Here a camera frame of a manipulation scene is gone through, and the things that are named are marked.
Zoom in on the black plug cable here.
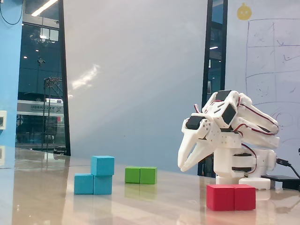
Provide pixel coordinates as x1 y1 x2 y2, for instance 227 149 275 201
276 157 300 186

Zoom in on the long red block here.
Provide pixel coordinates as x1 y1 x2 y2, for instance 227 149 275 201
206 184 256 211

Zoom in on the long green block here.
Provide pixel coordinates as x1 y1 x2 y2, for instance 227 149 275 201
124 166 158 185

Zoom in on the forearm servo cable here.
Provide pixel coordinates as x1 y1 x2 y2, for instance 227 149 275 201
240 102 280 129

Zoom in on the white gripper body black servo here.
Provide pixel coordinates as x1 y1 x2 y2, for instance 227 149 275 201
181 112 221 146

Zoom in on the thin black hanging cable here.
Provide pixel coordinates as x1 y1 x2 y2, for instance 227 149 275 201
0 0 25 25

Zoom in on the red black gripper servo cable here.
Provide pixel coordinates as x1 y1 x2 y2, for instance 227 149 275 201
194 103 206 116

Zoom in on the whiteboard with pen drawings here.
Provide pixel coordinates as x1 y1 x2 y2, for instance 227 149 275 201
225 0 300 165

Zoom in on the white wall socket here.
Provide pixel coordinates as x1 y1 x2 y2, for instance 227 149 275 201
0 110 8 130

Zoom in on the base servo cable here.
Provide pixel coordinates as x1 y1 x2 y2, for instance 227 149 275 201
241 142 259 175

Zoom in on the yellow round sticker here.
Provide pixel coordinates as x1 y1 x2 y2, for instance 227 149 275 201
237 2 253 21

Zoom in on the black window frame post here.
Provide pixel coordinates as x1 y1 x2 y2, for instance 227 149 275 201
58 0 72 157
197 0 214 178
219 0 229 93

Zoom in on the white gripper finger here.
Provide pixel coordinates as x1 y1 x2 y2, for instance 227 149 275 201
177 130 200 172
186 141 215 170

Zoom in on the long blue block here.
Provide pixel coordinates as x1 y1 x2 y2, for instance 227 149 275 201
74 173 113 195

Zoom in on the ceiling light strip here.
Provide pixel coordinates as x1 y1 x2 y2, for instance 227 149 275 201
31 0 59 17

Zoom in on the upper arm servo cable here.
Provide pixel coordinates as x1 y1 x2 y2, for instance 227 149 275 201
231 125 278 137

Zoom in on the flat black box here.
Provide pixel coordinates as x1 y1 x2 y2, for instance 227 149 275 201
261 174 300 189

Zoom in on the small blue cube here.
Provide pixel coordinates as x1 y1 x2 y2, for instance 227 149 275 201
90 155 115 177

